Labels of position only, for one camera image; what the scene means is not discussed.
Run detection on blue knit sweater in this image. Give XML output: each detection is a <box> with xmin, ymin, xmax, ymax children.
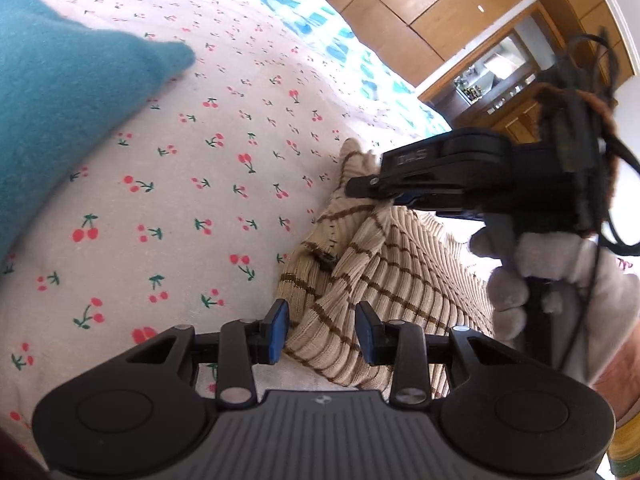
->
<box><xmin>0</xmin><ymin>0</ymin><xmax>197</xmax><ymax>272</ymax></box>

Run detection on beige brown-striped knit sweater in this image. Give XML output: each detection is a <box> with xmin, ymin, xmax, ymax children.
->
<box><xmin>276</xmin><ymin>137</ymin><xmax>497</xmax><ymax>402</ymax></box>

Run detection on person's right forearm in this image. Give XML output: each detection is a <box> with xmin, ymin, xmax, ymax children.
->
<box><xmin>590</xmin><ymin>340</ymin><xmax>640</xmax><ymax>431</ymax></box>

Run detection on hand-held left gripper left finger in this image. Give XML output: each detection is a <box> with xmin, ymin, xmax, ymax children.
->
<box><xmin>122</xmin><ymin>299</ymin><xmax>291</xmax><ymax>407</ymax></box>

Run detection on black cable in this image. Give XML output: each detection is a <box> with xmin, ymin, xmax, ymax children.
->
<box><xmin>565</xmin><ymin>34</ymin><xmax>640</xmax><ymax>261</ymax></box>

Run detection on cherry print bed sheet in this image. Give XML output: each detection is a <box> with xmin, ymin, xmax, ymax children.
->
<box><xmin>0</xmin><ymin>0</ymin><xmax>501</xmax><ymax>443</ymax></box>

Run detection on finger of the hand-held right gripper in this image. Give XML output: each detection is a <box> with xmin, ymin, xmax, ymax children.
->
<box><xmin>345</xmin><ymin>141</ymin><xmax>449</xmax><ymax>207</ymax></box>

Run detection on person's right hand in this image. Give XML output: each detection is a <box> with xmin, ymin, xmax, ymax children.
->
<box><xmin>469</xmin><ymin>214</ymin><xmax>640</xmax><ymax>387</ymax></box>

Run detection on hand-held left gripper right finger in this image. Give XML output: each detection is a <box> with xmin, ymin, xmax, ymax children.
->
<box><xmin>354</xmin><ymin>301</ymin><xmax>506</xmax><ymax>409</ymax></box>

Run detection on blue white geometric quilt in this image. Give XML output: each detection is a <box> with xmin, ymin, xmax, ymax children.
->
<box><xmin>249</xmin><ymin>0</ymin><xmax>452</xmax><ymax>137</ymax></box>

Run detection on wooden shelf cabinet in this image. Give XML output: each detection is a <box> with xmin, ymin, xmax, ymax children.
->
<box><xmin>417</xmin><ymin>0</ymin><xmax>556</xmax><ymax>143</ymax></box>

